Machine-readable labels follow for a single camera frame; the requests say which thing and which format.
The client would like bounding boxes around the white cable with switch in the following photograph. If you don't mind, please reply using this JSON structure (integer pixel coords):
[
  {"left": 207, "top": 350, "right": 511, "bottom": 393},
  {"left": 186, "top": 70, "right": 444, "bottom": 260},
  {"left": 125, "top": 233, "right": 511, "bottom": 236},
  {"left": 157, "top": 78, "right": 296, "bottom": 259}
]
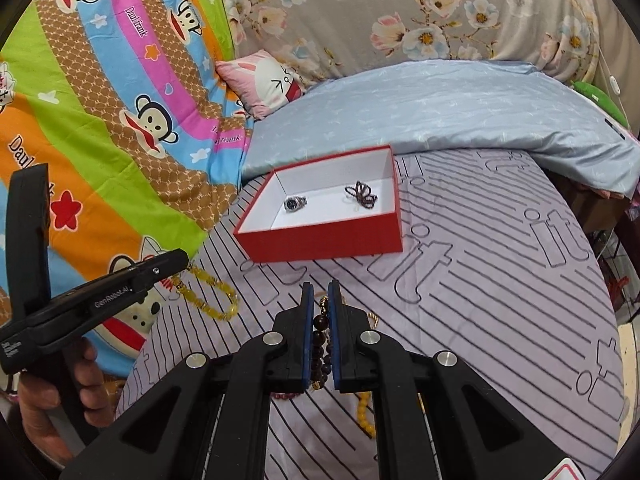
[{"left": 597, "top": 45, "right": 631, "bottom": 126}]

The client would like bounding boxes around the red cardboard box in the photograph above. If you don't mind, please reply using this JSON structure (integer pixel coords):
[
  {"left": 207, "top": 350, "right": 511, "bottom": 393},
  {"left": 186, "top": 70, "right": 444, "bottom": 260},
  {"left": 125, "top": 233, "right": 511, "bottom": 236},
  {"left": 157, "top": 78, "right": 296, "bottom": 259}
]
[{"left": 233, "top": 145, "right": 404, "bottom": 264}]

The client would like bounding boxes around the floral pillow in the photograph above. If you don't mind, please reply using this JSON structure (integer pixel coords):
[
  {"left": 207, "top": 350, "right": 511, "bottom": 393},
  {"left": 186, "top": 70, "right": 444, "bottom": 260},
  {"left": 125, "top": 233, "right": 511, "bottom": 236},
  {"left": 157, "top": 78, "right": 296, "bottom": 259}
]
[{"left": 207, "top": 0, "right": 617, "bottom": 87}]

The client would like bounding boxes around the pink rabbit pillow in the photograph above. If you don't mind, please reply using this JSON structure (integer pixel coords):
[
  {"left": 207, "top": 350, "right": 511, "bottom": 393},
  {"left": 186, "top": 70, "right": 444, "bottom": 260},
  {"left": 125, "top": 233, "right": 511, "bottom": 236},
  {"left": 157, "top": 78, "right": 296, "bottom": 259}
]
[{"left": 215, "top": 50, "right": 306, "bottom": 121}]

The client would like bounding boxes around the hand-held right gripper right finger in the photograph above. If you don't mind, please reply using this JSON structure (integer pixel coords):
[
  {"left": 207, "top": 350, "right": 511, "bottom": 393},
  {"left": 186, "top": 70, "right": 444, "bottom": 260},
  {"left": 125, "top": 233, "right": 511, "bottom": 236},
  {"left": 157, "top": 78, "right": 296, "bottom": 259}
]
[{"left": 327, "top": 280, "right": 576, "bottom": 480}]

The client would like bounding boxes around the cartoon monkey blanket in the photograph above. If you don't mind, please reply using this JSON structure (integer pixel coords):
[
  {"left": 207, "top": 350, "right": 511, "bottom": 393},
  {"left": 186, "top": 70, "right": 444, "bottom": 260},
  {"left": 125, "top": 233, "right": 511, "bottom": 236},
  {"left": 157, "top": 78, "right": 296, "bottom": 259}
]
[{"left": 0, "top": 0, "right": 256, "bottom": 381}]

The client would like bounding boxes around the dark thin bead bracelet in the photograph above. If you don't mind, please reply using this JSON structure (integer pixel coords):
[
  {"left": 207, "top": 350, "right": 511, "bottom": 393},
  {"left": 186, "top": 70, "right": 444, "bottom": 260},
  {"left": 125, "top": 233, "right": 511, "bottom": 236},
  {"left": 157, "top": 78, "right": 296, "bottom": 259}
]
[{"left": 344, "top": 180, "right": 380, "bottom": 209}]

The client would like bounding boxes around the person's left hand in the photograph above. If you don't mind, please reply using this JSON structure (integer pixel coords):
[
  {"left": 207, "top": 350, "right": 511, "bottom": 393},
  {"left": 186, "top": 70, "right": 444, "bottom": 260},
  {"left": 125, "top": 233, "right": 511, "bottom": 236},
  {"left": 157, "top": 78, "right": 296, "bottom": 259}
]
[{"left": 19, "top": 340, "right": 118, "bottom": 467}]

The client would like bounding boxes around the dark bedside furniture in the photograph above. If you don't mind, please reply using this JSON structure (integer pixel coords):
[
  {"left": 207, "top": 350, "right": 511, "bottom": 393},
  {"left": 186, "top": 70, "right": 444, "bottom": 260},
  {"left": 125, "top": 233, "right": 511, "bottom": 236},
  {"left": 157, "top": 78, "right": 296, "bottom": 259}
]
[{"left": 550, "top": 170, "right": 640, "bottom": 261}]

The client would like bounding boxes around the yellow crystal bead bracelet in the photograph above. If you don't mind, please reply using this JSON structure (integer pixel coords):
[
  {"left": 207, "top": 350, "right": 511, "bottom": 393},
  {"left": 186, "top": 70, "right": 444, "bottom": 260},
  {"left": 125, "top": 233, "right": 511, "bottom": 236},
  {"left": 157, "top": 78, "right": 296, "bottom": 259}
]
[{"left": 187, "top": 266, "right": 241, "bottom": 322}]

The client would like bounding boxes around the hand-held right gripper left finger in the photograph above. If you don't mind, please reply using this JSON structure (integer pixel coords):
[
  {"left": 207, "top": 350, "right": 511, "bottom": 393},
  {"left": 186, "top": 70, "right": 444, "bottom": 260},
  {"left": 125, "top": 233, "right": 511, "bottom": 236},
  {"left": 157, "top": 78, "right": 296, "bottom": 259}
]
[{"left": 60, "top": 282, "right": 316, "bottom": 480}]

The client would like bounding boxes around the light blue satin pillow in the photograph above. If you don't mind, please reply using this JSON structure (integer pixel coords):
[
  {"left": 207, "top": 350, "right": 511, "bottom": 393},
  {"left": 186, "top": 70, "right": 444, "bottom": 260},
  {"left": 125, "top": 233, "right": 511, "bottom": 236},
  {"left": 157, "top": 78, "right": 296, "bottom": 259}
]
[{"left": 241, "top": 59, "right": 640, "bottom": 199}]

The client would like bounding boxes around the dark brown bead bracelet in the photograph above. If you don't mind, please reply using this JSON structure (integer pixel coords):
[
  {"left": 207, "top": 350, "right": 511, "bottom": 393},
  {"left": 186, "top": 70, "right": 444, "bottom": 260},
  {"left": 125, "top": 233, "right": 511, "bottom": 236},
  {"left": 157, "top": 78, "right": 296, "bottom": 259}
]
[{"left": 311, "top": 296, "right": 334, "bottom": 391}]

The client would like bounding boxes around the green plush item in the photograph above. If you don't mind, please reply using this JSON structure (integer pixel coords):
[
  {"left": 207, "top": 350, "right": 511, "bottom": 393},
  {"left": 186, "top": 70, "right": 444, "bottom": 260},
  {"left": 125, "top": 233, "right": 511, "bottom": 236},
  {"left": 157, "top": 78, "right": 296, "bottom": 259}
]
[{"left": 572, "top": 80, "right": 629, "bottom": 129}]

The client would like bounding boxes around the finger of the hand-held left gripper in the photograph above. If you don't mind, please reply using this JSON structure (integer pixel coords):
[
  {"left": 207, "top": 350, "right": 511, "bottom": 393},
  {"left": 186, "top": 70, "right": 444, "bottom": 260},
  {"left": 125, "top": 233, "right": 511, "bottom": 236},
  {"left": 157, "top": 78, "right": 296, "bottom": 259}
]
[{"left": 100, "top": 249, "right": 192, "bottom": 312}]

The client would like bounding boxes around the yellow round bead necklace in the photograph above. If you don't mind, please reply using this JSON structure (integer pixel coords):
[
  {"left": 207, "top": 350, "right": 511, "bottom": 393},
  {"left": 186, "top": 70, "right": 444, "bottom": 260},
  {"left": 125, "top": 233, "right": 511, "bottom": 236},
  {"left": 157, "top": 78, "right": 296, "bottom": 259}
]
[{"left": 356, "top": 392, "right": 377, "bottom": 439}]

